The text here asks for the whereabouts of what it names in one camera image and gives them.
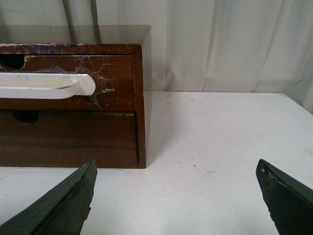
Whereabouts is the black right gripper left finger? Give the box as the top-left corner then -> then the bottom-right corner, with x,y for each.
0,160 -> 97,235

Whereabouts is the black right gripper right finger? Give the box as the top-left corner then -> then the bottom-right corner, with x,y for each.
256,159 -> 313,235

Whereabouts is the white drawer handle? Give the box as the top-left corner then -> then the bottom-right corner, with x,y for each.
0,72 -> 96,99

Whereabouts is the wooden drawer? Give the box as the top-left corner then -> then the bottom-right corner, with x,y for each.
0,112 -> 138,168
0,55 -> 135,111

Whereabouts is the brown wooden drawer cabinet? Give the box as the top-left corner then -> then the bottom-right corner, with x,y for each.
0,25 -> 151,168

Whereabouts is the white curtain backdrop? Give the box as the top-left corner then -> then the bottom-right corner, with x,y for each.
0,0 -> 313,94

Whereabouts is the grey cable right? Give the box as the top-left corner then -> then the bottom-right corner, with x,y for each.
90,0 -> 102,45

